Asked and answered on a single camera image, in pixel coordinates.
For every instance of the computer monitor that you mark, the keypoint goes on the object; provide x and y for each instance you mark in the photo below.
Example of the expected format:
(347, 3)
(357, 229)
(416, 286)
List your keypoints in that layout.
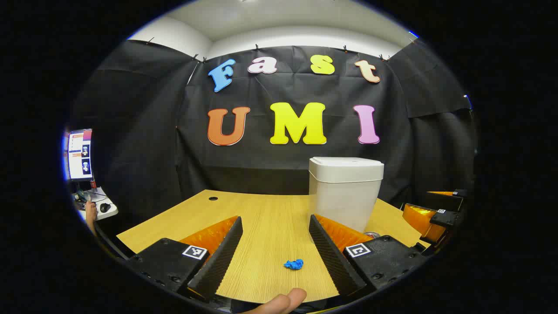
(79, 155)

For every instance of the blue paper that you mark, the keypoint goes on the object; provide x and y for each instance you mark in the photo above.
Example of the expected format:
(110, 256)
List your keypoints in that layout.
(294, 264)

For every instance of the white desktop garbage bin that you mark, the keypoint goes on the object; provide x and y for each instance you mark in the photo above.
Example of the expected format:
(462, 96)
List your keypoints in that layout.
(344, 192)

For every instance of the black computer mouse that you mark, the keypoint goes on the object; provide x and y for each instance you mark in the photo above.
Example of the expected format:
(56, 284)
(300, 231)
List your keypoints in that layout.
(104, 207)

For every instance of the wooden desktop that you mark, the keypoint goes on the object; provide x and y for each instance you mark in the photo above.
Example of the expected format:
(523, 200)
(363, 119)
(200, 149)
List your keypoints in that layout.
(274, 226)

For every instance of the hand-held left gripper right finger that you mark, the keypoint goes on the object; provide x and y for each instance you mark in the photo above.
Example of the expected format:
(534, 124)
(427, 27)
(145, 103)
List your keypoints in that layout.
(331, 257)

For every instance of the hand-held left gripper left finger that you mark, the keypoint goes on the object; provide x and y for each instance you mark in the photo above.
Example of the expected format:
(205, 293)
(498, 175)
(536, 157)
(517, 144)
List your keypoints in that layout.
(222, 257)

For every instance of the black backdrop cloth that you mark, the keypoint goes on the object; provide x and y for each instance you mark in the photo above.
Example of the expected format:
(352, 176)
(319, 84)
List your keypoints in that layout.
(261, 165)

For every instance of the white side desk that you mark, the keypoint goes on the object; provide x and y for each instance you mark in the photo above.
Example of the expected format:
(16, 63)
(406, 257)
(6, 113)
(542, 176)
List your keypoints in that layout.
(98, 215)

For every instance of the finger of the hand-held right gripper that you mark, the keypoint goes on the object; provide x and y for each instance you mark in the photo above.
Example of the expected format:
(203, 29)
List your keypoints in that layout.
(444, 201)
(442, 218)

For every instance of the red pop can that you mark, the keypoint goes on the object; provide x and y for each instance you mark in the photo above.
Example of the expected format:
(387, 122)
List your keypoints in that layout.
(372, 234)

